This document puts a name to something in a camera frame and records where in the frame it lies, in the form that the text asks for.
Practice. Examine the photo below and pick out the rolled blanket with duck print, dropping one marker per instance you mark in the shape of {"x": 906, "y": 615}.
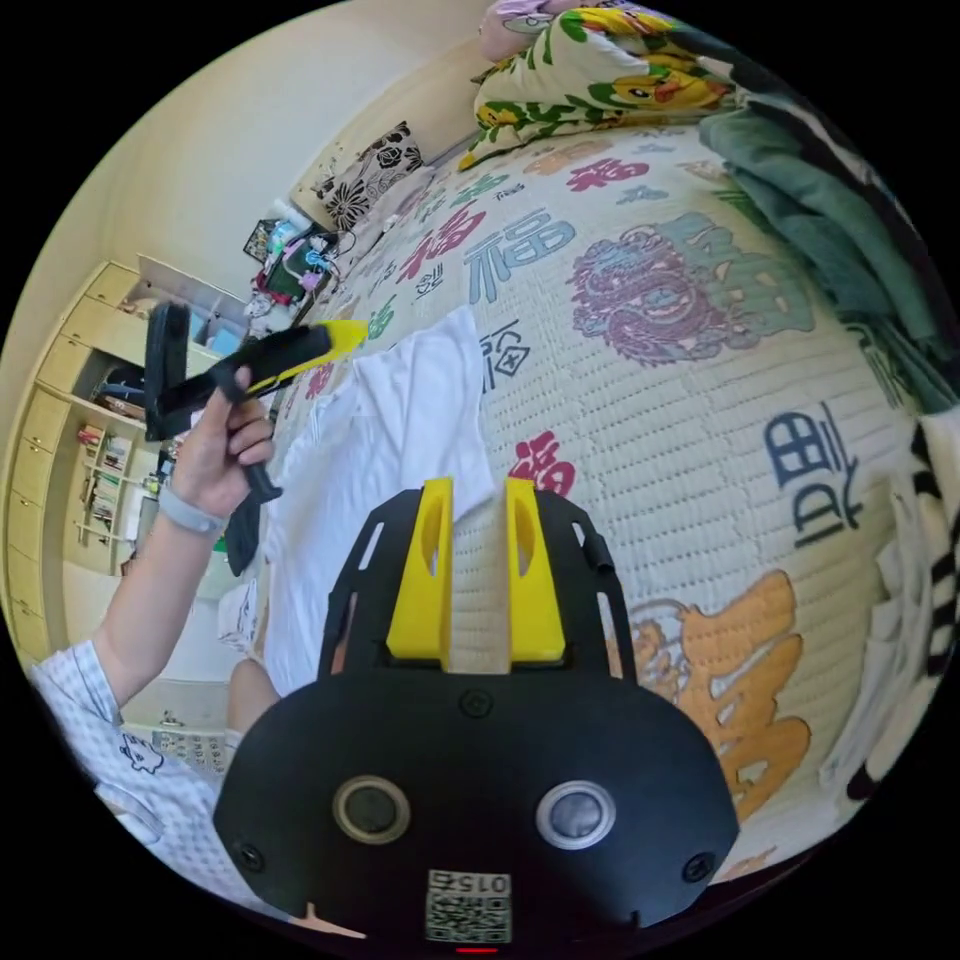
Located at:
{"x": 585, "y": 82}

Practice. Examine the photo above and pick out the bed with printed quilted sheet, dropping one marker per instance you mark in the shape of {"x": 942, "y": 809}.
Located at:
{"x": 675, "y": 465}

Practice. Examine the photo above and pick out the person's body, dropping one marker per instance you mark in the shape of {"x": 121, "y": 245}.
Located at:
{"x": 135, "y": 765}

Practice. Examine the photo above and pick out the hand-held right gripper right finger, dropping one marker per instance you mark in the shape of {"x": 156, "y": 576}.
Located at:
{"x": 536, "y": 600}

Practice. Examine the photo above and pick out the cluttered bedside table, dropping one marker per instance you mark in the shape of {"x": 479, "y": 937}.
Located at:
{"x": 289, "y": 262}

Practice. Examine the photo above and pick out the person's left hand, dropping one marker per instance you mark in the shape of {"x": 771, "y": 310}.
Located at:
{"x": 214, "y": 457}

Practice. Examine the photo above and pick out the white garment with black print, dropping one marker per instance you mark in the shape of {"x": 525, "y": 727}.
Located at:
{"x": 900, "y": 600}

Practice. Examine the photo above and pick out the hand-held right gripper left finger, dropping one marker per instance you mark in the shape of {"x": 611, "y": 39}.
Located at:
{"x": 420, "y": 592}

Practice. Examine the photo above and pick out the person's left forearm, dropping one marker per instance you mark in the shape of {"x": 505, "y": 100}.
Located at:
{"x": 150, "y": 585}

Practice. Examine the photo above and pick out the pink pillow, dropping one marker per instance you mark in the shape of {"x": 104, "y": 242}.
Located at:
{"x": 510, "y": 26}

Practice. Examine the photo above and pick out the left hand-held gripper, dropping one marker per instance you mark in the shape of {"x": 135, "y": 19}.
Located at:
{"x": 289, "y": 349}

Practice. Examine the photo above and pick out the beige cupboard with shelves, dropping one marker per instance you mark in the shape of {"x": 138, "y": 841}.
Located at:
{"x": 82, "y": 450}

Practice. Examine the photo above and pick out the cushion with black floral print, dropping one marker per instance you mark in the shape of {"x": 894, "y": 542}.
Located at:
{"x": 371, "y": 176}

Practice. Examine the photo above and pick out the white t-shirt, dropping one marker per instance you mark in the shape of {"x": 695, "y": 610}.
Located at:
{"x": 375, "y": 465}

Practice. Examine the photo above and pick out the pile of clothes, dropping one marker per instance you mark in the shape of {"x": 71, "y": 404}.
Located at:
{"x": 817, "y": 202}

